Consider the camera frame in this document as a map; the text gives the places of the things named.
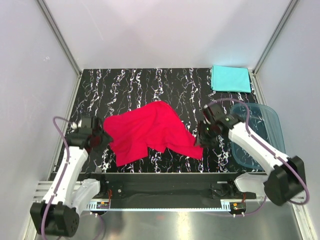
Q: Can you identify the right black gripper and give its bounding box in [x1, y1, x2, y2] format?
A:
[193, 121, 218, 149]

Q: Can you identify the red t shirt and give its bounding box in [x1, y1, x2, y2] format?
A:
[103, 101, 203, 167]

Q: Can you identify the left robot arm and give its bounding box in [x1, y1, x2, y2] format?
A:
[30, 116, 113, 240]

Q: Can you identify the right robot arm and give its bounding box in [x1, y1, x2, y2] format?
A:
[195, 102, 310, 206]

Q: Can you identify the folded cyan t shirt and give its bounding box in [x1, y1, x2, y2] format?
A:
[211, 65, 252, 93]

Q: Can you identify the clear blue plastic bin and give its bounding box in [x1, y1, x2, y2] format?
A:
[231, 103, 286, 171]

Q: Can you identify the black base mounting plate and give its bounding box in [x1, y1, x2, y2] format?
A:
[94, 172, 258, 210]

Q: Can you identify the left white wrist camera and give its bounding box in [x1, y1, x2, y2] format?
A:
[70, 120, 82, 131]

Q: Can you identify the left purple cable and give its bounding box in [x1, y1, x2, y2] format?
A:
[39, 115, 83, 236]

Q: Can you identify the right aluminium frame post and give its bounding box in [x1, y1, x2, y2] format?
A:
[251, 0, 301, 76]

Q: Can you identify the aluminium frame post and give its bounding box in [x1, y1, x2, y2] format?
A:
[34, 0, 83, 78]
[251, 0, 301, 76]

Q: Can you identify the left aluminium frame post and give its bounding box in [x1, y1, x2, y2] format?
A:
[34, 0, 83, 78]

